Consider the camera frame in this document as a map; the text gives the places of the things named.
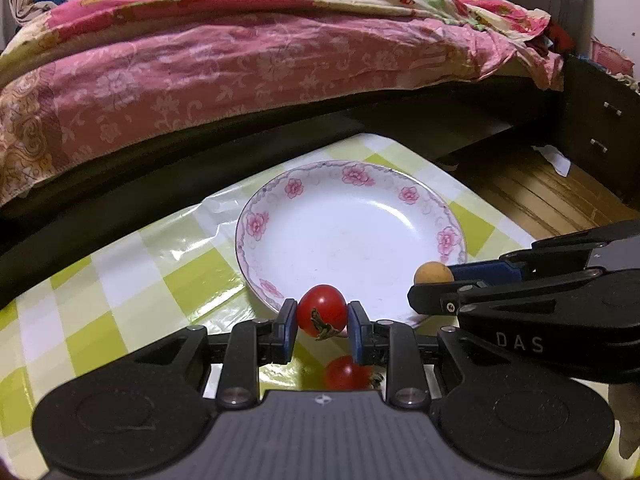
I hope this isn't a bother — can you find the tan longan fruit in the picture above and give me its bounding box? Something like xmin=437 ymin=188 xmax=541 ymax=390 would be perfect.
xmin=413 ymin=261 xmax=454 ymax=285

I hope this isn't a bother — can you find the red cherry tomato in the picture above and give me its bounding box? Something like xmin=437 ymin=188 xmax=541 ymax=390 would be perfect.
xmin=296 ymin=284 xmax=347 ymax=340
xmin=323 ymin=356 xmax=383 ymax=391

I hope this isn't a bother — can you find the white paper scrap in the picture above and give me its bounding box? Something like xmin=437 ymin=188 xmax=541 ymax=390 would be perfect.
xmin=533 ymin=144 xmax=572 ymax=178

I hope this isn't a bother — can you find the green checked tablecloth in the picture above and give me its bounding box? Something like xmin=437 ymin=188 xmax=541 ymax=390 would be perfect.
xmin=1 ymin=134 xmax=534 ymax=479

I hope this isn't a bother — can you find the white floral plate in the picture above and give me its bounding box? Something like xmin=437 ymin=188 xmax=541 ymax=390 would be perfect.
xmin=235 ymin=160 xmax=468 ymax=326

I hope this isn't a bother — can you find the dark nightstand with drawers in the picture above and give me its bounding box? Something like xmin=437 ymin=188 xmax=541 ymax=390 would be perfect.
xmin=564 ymin=56 xmax=639 ymax=207

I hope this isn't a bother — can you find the colourful floral quilt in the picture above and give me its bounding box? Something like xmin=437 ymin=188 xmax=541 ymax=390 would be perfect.
xmin=1 ymin=0 xmax=562 ymax=87

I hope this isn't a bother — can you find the pink floral bed sheet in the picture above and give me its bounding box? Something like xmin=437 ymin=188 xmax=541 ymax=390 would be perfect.
xmin=1 ymin=13 xmax=563 ymax=203

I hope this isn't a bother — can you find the dark bed frame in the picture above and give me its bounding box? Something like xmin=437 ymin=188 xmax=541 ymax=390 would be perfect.
xmin=1 ymin=76 xmax=563 ymax=302

